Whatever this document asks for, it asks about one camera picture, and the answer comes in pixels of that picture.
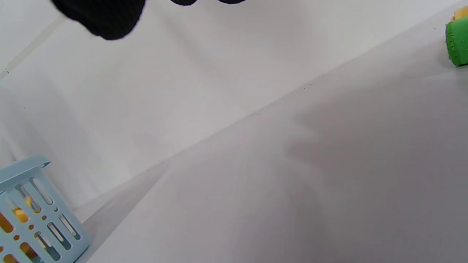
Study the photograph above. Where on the light blue plastic basket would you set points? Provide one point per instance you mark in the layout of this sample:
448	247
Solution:
33	219

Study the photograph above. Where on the person's right hand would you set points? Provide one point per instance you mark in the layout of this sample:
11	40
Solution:
106	16

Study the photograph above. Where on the orange-yellow towel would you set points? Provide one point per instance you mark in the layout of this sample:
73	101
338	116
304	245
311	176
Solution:
20	215

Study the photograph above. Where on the green towel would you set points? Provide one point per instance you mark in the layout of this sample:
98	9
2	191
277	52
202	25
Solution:
459	42

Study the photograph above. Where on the yellow square towel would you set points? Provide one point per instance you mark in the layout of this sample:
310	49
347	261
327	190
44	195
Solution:
461	12

